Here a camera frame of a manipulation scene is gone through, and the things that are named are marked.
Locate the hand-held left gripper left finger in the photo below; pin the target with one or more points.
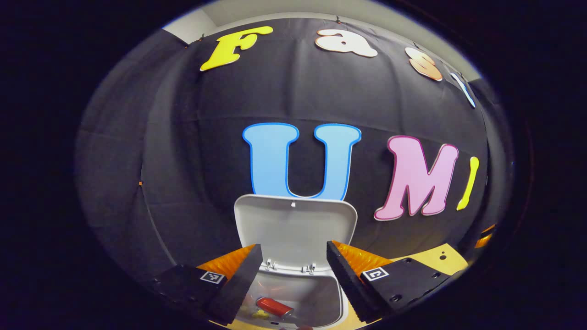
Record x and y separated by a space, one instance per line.
238 286

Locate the red pop can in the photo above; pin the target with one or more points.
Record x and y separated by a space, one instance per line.
274 306

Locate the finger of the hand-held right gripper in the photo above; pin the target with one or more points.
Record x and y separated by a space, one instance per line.
485 238

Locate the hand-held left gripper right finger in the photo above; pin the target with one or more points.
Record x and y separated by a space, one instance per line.
348 284

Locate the white desktop garbage bin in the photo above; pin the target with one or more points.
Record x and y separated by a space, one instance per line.
293 229

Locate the black backdrop cloth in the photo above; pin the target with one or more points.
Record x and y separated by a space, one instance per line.
183 137

